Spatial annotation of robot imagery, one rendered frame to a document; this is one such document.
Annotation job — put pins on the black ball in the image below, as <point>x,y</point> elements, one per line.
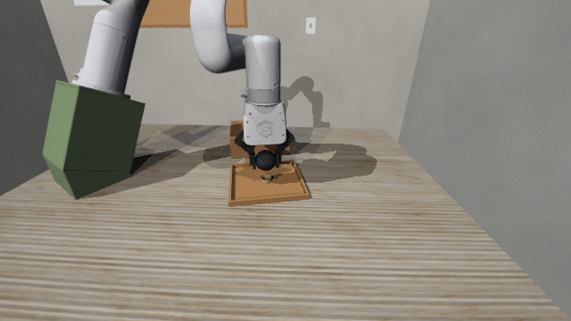
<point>265,160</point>

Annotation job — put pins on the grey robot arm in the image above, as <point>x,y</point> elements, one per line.
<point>114,34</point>

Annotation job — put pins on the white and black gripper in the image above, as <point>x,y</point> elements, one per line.
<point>264,125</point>

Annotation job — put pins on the brown shallow rimmed tray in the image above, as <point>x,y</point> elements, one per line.
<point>249,186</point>

